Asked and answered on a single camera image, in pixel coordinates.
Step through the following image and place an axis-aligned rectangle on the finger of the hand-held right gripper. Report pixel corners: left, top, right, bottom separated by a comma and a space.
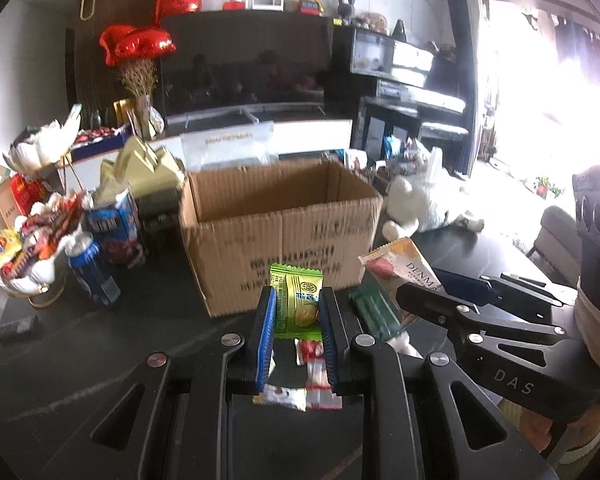
432, 267, 578, 328
396, 282, 578, 347

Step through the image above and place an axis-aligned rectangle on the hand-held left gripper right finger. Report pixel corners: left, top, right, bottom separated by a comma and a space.
320, 287, 556, 480

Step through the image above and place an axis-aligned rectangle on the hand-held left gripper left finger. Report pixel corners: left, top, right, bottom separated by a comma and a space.
45, 285, 281, 480

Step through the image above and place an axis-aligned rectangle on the red white candy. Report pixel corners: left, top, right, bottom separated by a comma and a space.
294, 338, 326, 365

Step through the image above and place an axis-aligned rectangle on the light green snack packet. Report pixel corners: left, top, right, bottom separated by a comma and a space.
270, 264, 325, 338

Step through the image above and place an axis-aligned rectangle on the dark green snack bar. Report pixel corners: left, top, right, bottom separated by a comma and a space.
350, 282, 411, 343

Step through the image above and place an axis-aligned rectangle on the red white candy strip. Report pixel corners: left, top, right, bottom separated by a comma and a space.
305, 360, 343, 412

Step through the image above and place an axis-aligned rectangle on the orange white snack packet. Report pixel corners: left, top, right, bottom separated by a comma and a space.
357, 239, 448, 306

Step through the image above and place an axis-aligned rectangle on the white brown snack packet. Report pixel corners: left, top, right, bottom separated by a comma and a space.
252, 384, 307, 412

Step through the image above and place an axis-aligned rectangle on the brown cardboard box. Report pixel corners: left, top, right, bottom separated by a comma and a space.
179, 157, 385, 318

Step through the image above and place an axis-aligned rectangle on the person's right forearm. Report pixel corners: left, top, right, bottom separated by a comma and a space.
574, 287, 600, 378

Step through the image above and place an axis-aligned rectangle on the person's right hand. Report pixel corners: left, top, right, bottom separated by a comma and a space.
502, 402, 553, 453

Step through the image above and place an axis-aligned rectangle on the white wrapper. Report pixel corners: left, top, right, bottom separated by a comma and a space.
387, 332, 421, 358

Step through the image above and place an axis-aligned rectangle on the white plush toy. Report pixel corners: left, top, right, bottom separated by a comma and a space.
382, 147, 486, 241

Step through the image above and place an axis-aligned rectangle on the grey sofa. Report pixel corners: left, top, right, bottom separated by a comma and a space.
527, 205, 581, 261

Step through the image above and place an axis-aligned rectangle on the potted plant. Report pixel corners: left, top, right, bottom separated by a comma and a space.
527, 175, 566, 201

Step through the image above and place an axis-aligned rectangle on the dark box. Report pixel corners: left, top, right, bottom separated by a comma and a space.
137, 195, 183, 251

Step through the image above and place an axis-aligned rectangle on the blue snack bag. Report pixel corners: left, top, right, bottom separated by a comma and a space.
382, 135, 406, 161

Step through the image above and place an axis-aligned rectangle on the small blue can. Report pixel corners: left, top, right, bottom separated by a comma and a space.
67, 232, 122, 307

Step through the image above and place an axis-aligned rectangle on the tall blue snack canister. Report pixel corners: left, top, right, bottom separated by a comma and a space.
82, 185, 146, 267

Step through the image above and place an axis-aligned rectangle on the clear plastic container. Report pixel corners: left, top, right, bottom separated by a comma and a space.
180, 121, 281, 171

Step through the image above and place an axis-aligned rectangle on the white television stand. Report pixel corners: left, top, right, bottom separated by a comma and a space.
145, 115, 353, 161

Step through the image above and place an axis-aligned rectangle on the yellow green folded box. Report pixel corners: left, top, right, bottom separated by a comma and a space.
99, 136, 187, 201

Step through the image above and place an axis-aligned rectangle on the black piano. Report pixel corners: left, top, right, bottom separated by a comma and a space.
330, 25, 471, 176

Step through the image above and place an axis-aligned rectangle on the blue white gift box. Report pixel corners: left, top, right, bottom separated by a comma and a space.
67, 127, 133, 178

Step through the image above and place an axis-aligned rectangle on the pile of colourful snack packets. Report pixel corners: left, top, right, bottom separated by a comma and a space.
0, 195, 88, 281

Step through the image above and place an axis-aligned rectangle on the small black block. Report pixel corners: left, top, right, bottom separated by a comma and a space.
0, 316, 37, 343

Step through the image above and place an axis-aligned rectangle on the black television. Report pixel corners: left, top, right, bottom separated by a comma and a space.
159, 10, 333, 118

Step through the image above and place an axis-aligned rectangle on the red box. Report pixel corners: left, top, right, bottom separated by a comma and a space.
10, 175, 51, 216

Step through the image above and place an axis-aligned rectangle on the dried flower bouquet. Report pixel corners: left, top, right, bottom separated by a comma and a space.
117, 57, 166, 141

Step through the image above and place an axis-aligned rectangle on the white shell tiered stand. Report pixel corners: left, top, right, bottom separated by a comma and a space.
0, 104, 88, 309

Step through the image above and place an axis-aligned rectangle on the red heart balloon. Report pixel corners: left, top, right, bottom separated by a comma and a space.
154, 0, 202, 26
99, 24, 177, 67

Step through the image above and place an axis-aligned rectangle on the yellow toy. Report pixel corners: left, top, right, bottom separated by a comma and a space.
285, 0, 326, 15

